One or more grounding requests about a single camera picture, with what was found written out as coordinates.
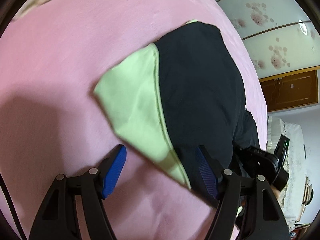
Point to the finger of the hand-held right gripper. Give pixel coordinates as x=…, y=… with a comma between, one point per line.
x=243, y=155

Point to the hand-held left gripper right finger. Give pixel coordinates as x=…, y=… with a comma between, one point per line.
x=206, y=172

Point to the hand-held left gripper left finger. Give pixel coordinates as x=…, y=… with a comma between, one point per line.
x=115, y=172

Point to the green and black hooded jacket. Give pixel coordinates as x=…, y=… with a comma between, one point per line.
x=200, y=92

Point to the cream lace-covered furniture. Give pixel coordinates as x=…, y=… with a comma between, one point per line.
x=297, y=155

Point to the brown wooden door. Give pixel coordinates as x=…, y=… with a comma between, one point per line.
x=287, y=92

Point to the pink fleece bed blanket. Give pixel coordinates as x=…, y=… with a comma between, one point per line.
x=62, y=55

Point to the floral wardrobe doors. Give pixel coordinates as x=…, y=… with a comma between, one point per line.
x=275, y=30

